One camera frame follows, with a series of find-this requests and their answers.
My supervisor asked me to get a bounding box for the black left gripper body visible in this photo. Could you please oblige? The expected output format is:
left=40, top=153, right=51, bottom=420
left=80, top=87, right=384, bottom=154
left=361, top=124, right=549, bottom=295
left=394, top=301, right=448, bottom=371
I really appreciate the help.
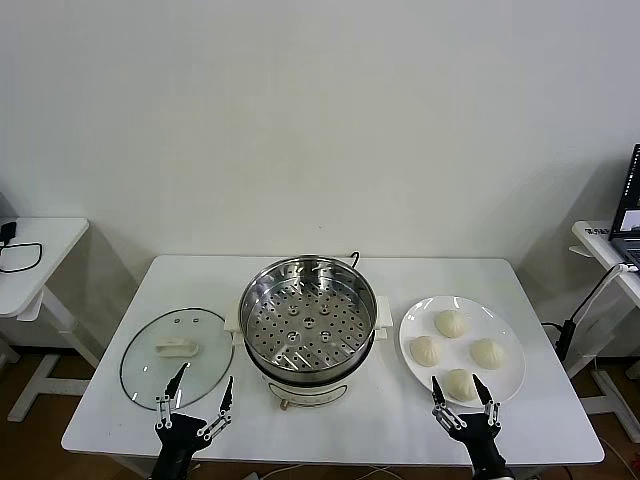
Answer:
left=152, top=414, right=209, bottom=480

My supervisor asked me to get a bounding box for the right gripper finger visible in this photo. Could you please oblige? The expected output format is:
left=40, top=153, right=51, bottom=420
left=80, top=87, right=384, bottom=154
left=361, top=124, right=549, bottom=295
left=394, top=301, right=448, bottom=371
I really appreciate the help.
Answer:
left=431, top=374, right=467, bottom=432
left=474, top=373, right=503, bottom=432

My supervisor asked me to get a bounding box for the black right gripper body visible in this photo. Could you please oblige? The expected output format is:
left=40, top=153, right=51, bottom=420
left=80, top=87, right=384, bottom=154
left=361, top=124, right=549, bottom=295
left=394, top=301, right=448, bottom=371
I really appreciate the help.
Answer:
left=449, top=417, right=504, bottom=480

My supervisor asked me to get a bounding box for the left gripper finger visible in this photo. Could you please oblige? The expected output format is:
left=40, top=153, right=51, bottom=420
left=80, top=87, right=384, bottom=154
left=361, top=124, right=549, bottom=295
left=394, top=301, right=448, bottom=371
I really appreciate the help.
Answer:
left=153, top=360, right=190, bottom=431
left=196, top=374, right=236, bottom=441

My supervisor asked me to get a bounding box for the white steamed baozi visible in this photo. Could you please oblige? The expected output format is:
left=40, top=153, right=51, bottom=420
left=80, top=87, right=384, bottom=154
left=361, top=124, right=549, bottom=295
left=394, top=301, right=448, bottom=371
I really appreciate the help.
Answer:
left=433, top=309, right=472, bottom=340
left=443, top=368, right=481, bottom=403
left=469, top=338, right=508, bottom=370
left=409, top=334, right=445, bottom=367

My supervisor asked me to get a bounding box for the round glass lid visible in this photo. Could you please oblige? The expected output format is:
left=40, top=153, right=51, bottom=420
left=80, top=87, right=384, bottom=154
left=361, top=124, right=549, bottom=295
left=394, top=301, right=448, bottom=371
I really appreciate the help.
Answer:
left=119, top=306, right=236, bottom=412

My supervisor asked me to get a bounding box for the stainless steel steamer basket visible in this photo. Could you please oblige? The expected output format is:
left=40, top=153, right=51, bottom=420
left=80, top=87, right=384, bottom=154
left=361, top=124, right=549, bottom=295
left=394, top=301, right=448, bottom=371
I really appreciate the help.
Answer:
left=237, top=254, right=379, bottom=374

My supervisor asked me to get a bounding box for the white round plate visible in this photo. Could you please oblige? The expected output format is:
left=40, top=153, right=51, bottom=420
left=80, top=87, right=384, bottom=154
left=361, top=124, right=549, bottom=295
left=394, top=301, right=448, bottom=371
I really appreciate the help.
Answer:
left=398, top=295, right=527, bottom=409

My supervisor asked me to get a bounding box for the black power strip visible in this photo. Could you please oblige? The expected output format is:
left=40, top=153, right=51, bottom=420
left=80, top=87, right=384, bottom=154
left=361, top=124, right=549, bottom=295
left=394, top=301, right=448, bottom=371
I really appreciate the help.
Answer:
left=542, top=319, right=574, bottom=362

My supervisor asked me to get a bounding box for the white side desk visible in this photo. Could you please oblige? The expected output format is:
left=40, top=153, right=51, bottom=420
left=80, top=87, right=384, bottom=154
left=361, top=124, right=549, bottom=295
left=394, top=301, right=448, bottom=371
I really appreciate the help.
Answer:
left=0, top=216, right=104, bottom=421
left=571, top=219, right=640, bottom=444

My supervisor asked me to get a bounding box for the open dark laptop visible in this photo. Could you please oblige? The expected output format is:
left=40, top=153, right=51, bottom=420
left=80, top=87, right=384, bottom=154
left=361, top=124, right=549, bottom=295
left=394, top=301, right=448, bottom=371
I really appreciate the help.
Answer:
left=608, top=143, right=640, bottom=274

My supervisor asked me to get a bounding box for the laptop charger cable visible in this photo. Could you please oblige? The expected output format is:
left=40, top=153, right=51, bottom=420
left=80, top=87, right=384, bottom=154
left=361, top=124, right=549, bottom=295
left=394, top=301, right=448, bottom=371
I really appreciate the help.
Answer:
left=569, top=262, right=631, bottom=324

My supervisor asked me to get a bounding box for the black looped cable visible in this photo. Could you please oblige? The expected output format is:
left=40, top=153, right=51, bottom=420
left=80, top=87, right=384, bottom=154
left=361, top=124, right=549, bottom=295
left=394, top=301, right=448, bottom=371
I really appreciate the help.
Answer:
left=0, top=239, right=43, bottom=275

